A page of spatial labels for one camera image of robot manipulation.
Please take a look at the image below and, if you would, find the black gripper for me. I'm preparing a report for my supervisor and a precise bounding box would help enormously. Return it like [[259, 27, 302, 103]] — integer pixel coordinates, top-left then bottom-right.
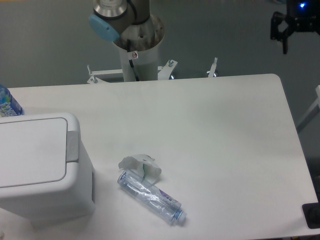
[[270, 0, 320, 55]]

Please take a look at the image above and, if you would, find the silver robot arm blue cap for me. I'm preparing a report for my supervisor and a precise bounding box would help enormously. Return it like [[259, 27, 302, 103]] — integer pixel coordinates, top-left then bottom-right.
[[88, 0, 320, 54]]

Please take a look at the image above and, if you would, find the white trash can body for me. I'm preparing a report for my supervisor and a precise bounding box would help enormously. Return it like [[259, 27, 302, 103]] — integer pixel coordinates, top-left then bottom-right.
[[0, 112, 96, 221]]

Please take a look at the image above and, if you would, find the white trash can lid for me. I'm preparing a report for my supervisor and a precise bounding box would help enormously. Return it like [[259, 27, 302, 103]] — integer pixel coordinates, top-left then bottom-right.
[[0, 116, 68, 188]]

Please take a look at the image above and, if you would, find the black object at table edge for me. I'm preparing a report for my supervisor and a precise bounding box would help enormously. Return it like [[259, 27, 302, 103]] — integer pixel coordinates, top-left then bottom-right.
[[302, 202, 320, 229]]

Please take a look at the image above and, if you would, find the crumpled white tissue paper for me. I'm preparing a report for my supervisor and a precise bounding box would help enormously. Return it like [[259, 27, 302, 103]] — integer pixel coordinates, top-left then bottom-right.
[[118, 154, 162, 180]]

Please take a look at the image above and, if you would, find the crushed clear plastic bottle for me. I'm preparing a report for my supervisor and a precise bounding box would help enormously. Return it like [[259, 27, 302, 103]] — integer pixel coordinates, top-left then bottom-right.
[[117, 169, 187, 226]]

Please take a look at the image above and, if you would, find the grey lid push button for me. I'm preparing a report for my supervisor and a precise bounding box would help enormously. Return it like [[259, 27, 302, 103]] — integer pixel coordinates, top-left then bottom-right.
[[66, 131, 79, 163]]

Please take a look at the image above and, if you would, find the blue labelled water bottle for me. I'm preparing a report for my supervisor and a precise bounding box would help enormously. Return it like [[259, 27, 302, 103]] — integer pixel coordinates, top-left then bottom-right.
[[0, 84, 24, 118]]

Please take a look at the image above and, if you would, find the white frame leg right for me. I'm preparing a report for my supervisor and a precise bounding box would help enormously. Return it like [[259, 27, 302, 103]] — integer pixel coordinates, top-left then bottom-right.
[[296, 85, 320, 134]]

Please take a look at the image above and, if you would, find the white pedestal base frame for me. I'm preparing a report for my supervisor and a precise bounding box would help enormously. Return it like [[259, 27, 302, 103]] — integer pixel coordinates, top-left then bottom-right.
[[86, 57, 219, 84]]

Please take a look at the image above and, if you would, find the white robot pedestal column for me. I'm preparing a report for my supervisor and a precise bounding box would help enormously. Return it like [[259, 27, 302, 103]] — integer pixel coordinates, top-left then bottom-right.
[[113, 14, 165, 82]]

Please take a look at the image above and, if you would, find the black cable on pedestal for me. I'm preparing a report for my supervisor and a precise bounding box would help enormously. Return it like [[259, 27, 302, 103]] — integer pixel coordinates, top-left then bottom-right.
[[126, 38, 140, 82]]

